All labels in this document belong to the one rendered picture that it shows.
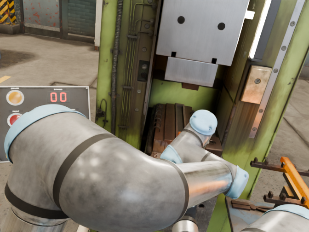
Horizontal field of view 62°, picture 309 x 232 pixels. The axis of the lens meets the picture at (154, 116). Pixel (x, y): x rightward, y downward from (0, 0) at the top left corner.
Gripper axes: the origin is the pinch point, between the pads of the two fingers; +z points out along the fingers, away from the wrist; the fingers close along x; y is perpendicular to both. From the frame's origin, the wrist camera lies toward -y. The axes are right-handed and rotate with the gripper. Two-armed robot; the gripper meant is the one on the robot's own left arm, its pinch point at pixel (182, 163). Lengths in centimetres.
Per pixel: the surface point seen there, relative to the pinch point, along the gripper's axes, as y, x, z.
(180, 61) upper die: -32.7, -7.0, -21.7
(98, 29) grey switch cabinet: -450, -175, 313
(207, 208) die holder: 6.1, 18.6, 34.3
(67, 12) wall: -513, -271, 327
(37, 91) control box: -14, -60, -13
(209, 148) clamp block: -14.4, 13.4, 10.9
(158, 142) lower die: -13.7, -10.2, 11.6
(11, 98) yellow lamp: -9, -67, -14
